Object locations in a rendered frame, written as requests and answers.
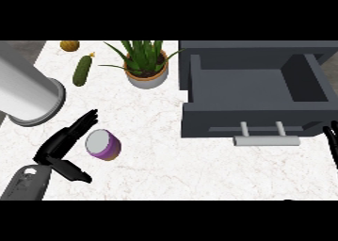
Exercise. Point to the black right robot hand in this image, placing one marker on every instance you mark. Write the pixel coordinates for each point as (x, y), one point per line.
(337, 147)

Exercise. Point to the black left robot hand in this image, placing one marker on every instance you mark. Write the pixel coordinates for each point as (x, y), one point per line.
(60, 145)

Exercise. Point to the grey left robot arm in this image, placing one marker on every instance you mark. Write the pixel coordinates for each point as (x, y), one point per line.
(27, 185)

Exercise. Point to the purple can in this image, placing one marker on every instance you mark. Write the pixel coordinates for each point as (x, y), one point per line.
(103, 144)

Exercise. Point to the dark grey open drawer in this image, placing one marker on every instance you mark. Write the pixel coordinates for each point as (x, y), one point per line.
(262, 103)

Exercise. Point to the white grey cylinder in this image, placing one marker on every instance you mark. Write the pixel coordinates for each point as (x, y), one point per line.
(23, 88)

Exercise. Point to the green cucumber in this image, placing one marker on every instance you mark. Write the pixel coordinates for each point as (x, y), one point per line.
(82, 70)

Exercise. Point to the potted green plant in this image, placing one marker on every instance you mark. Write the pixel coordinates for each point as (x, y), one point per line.
(145, 64)

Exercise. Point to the brown round fruit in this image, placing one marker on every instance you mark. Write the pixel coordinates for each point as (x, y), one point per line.
(70, 45)

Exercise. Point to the dark grey cabinet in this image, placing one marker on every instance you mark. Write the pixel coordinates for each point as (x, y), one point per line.
(259, 50)

